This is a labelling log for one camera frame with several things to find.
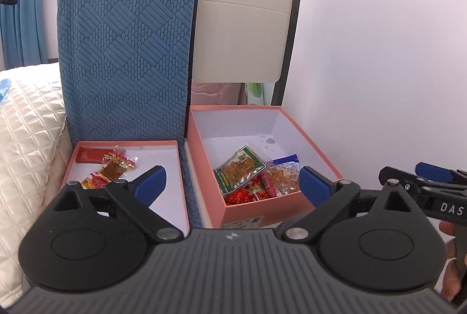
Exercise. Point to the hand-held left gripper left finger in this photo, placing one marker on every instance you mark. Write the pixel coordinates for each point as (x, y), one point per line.
(151, 184)

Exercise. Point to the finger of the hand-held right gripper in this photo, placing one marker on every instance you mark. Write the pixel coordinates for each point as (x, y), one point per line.
(436, 171)
(412, 179)

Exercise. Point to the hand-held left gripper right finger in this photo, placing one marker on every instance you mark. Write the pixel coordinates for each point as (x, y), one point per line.
(313, 186)

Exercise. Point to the pink box lid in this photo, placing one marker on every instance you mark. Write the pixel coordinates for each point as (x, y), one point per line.
(153, 157)

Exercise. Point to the blue white snack packet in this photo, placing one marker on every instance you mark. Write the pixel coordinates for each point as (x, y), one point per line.
(288, 157)

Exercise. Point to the brown strips snack packet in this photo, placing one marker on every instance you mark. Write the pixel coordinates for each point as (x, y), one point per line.
(115, 169)

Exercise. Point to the red sausage stick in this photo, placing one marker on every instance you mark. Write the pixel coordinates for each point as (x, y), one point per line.
(268, 185)

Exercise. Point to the pink cardboard box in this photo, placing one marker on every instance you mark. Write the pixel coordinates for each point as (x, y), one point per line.
(262, 208)

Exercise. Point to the small red snack packet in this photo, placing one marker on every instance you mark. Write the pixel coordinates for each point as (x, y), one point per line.
(257, 192)

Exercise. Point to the green bordered snack packet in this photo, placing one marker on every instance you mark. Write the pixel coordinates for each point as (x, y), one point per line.
(239, 169)

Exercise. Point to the red foil candy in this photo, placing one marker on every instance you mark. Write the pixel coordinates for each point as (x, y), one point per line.
(237, 196)

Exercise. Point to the person's right hand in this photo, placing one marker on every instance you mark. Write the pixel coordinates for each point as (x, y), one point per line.
(452, 281)

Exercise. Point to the green white bag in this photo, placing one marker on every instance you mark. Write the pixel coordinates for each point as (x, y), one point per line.
(257, 93)

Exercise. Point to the pink cloth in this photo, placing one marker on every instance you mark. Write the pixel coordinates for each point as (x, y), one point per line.
(215, 95)

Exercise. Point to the cream quilted pillow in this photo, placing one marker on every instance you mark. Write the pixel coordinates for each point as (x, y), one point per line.
(25, 138)

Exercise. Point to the blue textured chair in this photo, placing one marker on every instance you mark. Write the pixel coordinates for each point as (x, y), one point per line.
(124, 43)

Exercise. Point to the light blue star cloth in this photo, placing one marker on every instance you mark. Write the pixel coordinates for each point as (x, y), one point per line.
(3, 91)

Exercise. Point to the blue curtain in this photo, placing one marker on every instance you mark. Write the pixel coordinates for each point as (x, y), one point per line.
(29, 33)

